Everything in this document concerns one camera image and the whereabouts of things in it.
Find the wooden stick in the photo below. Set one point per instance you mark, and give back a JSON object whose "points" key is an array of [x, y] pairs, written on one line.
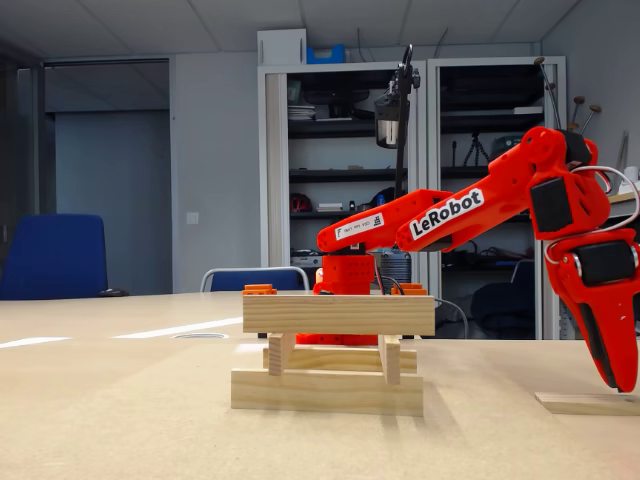
{"points": [[340, 315], [325, 395], [580, 404], [277, 355], [392, 360], [340, 360]]}

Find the large blue office chair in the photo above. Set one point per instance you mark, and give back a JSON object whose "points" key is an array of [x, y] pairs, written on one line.
{"points": [[55, 255]]}

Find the white roll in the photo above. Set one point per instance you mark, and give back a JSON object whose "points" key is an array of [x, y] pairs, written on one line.
{"points": [[631, 172]]}

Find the black computer mouse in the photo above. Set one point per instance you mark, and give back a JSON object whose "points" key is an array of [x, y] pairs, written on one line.
{"points": [[112, 293]]}

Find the blue plastic box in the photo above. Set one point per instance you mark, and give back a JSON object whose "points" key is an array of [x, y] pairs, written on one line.
{"points": [[325, 56]]}

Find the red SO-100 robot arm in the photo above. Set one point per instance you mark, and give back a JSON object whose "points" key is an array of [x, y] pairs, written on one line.
{"points": [[510, 185]]}

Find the white box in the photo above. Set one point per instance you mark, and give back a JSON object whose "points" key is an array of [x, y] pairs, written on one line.
{"points": [[281, 47]]}

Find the brown MDF board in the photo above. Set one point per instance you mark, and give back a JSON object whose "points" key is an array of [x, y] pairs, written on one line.
{"points": [[300, 440]]}

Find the metal coat stand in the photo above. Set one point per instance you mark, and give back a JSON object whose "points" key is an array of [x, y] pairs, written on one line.
{"points": [[579, 100]]}

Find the blue chair with grey frame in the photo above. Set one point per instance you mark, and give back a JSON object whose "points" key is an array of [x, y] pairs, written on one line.
{"points": [[250, 281]]}

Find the grey metal shelving cabinet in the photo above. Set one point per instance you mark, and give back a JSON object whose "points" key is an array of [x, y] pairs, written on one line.
{"points": [[272, 175]]}

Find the stack of books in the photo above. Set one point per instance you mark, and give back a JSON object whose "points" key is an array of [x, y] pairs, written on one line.
{"points": [[505, 145]]}

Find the grey workbench with wooden top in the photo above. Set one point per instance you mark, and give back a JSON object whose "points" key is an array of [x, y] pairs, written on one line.
{"points": [[550, 325]]}

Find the black clamp-mounted stand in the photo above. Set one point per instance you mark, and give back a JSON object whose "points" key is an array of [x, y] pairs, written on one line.
{"points": [[398, 165]]}

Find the red item on shelf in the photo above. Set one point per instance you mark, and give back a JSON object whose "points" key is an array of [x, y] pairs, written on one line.
{"points": [[300, 202]]}

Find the stack of papers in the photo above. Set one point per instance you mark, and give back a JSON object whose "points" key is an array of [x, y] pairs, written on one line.
{"points": [[300, 112]]}

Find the black office chair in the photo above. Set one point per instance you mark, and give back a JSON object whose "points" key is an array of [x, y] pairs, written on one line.
{"points": [[495, 310]]}

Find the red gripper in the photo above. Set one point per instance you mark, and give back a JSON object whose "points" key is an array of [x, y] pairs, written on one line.
{"points": [[600, 295]]}

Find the black bag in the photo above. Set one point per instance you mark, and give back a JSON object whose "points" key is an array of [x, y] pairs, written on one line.
{"points": [[447, 325]]}

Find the small black flexible tripod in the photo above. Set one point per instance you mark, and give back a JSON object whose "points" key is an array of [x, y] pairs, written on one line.
{"points": [[479, 145]]}

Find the white light switch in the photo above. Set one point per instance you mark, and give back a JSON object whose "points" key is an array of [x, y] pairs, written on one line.
{"points": [[192, 218]]}

